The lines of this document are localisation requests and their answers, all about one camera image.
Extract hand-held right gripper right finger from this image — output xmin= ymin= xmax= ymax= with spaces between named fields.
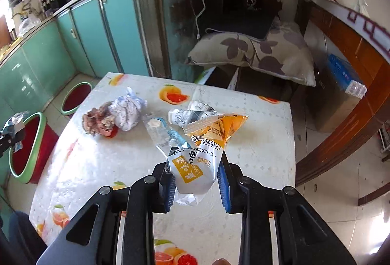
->
xmin=217 ymin=158 xmax=357 ymax=265

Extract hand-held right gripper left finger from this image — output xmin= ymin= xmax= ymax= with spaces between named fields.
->
xmin=36 ymin=161 xmax=177 ymax=265

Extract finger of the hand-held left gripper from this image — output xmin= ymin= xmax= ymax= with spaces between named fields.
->
xmin=0 ymin=130 xmax=28 ymax=159

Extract silver blue wrapper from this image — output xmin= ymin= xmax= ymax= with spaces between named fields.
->
xmin=3 ymin=112 xmax=30 ymax=133

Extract large red bin green rim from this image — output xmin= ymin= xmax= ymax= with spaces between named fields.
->
xmin=9 ymin=112 xmax=60 ymax=185

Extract orange white snack packet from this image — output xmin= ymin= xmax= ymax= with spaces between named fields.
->
xmin=166 ymin=114 xmax=249 ymax=206

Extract clear plastic bag blue print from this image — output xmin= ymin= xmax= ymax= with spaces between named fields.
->
xmin=142 ymin=114 xmax=192 ymax=159

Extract small red bin green rim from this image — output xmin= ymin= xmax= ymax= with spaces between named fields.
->
xmin=61 ymin=82 xmax=92 ymax=118

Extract orange fruit print tablecloth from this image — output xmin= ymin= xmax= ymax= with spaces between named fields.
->
xmin=29 ymin=71 xmax=297 ymax=265

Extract small crumpled silver foil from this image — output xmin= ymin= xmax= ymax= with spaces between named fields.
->
xmin=187 ymin=100 xmax=223 ymax=119

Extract teal lower kitchen cabinets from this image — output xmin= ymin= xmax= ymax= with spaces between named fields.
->
xmin=0 ymin=0 xmax=150 ymax=123

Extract large crumpled silver foil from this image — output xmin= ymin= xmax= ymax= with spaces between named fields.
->
xmin=108 ymin=87 xmax=148 ymax=131

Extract person's own leg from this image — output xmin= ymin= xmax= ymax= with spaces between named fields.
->
xmin=9 ymin=212 xmax=47 ymax=265

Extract white plastic bag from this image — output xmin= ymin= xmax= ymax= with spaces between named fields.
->
xmin=18 ymin=15 xmax=42 ymax=37

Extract white green box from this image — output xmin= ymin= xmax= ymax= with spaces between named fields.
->
xmin=195 ymin=66 xmax=239 ymax=89

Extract brown cardboard box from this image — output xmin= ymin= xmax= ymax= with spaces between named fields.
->
xmin=315 ymin=70 xmax=366 ymax=133

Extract leaf print pillow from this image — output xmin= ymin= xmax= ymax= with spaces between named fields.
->
xmin=186 ymin=21 xmax=317 ymax=88

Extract blue tissue pack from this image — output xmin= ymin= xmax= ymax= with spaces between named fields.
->
xmin=327 ymin=53 xmax=368 ymax=98

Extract brown wooden table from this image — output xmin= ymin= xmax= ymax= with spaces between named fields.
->
xmin=295 ymin=0 xmax=390 ymax=207

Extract metal framed glass door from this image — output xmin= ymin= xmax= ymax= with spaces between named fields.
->
xmin=129 ymin=0 xmax=220 ymax=83

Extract white patterned table runner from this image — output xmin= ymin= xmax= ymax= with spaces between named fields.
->
xmin=314 ymin=0 xmax=390 ymax=56

